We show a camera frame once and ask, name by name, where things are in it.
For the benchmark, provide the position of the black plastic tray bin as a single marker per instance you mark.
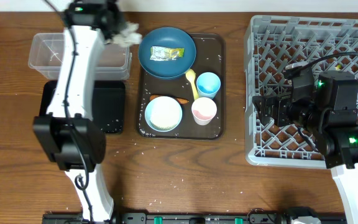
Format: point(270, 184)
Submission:
point(104, 103)

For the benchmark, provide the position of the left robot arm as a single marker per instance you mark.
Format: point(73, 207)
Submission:
point(67, 132)

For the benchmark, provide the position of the light blue plastic cup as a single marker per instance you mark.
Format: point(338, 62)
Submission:
point(208, 84)

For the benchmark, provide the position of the white rice grains pile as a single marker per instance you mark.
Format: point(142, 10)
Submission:
point(165, 113)

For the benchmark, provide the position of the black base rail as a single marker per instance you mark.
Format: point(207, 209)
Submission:
point(255, 216)

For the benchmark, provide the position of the dark blue plate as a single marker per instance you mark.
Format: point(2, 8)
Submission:
point(168, 37)

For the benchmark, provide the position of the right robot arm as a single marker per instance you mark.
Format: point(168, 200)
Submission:
point(326, 107)

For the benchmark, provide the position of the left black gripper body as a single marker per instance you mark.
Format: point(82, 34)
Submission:
point(117, 23)

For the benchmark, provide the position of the yellow plastic spoon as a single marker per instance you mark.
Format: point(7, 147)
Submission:
point(191, 76)

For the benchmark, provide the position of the dark brown serving tray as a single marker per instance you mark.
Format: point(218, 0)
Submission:
point(211, 52)

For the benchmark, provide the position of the light blue bowl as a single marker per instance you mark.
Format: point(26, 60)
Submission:
point(147, 116)

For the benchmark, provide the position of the pink plastic cup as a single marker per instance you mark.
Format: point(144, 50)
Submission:
point(203, 110)

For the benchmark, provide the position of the orange carrot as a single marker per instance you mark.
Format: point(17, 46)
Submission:
point(181, 101)

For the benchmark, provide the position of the white tissue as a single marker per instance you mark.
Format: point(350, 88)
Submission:
point(128, 36)

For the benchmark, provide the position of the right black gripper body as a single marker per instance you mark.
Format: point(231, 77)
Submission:
point(268, 109)

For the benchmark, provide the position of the yellow green snack wrapper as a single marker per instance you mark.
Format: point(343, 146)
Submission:
point(158, 53)

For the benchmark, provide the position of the clear plastic waste bin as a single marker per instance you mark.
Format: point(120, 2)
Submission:
point(46, 57)

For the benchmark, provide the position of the grey dishwasher rack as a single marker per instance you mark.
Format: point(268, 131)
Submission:
point(270, 44)

